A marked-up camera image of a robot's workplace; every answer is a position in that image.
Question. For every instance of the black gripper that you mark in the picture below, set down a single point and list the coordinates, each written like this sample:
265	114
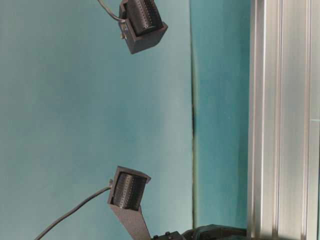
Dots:
207	232

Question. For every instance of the silver aluminium extrusion rail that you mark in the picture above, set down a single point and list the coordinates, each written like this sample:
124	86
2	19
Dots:
284	120

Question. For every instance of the teal backdrop sheet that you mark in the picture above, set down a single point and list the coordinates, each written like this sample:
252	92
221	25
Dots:
75	104

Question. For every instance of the teal table mat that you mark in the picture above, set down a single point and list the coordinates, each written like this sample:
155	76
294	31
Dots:
220	63

